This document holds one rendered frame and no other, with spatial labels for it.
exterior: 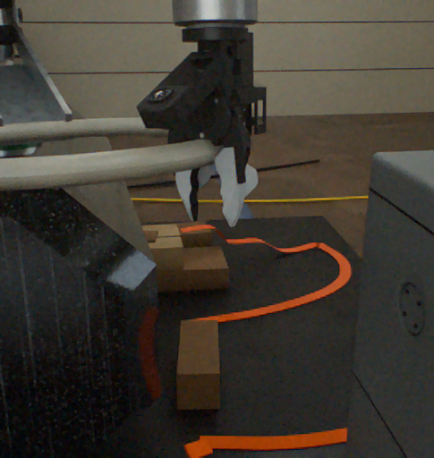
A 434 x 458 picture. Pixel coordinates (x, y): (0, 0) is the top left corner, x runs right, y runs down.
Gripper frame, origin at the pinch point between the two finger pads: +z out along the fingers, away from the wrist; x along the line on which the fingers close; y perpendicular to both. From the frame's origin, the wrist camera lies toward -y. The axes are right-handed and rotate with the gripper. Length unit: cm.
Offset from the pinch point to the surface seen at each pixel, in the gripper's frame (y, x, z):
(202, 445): 47, 36, 74
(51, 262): 16, 47, 19
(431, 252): 25.3, -18.9, 8.8
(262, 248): 179, 92, 70
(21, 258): 12, 51, 18
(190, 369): 63, 51, 66
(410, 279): 29.2, -15.4, 14.7
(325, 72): 571, 230, -3
